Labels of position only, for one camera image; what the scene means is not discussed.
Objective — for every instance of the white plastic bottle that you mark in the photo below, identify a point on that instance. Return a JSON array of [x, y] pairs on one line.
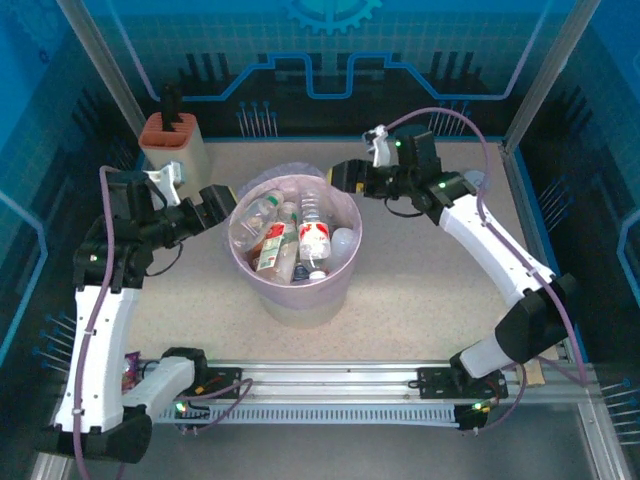
[[342, 241]]

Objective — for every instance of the translucent pink bin liner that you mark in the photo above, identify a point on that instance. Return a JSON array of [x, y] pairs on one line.
[[350, 215]]

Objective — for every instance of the black controller box green light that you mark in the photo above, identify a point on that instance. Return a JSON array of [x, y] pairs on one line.
[[192, 412], [470, 417]]

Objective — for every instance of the clear bottle white barcode label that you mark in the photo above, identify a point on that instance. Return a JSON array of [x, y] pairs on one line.
[[272, 247]]

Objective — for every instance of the colourful snack packet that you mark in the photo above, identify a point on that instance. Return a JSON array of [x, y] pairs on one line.
[[131, 370]]

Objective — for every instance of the small tan block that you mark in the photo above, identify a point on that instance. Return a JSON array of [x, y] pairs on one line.
[[536, 372]]

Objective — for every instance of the white plastic bin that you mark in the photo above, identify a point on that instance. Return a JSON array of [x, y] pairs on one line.
[[300, 312]]

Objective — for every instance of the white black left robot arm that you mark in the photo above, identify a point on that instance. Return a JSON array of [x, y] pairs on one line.
[[100, 350]]

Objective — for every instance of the clear bottle red white label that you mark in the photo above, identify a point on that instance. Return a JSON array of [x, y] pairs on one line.
[[315, 235]]

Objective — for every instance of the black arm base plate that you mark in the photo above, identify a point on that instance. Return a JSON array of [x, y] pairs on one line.
[[225, 380], [435, 382]]

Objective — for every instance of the beige knife block orange top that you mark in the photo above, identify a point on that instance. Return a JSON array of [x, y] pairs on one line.
[[192, 150]]

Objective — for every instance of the aluminium frame post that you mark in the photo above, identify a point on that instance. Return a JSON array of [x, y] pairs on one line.
[[100, 55], [559, 55]]

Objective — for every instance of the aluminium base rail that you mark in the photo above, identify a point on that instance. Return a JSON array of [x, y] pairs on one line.
[[330, 380]]

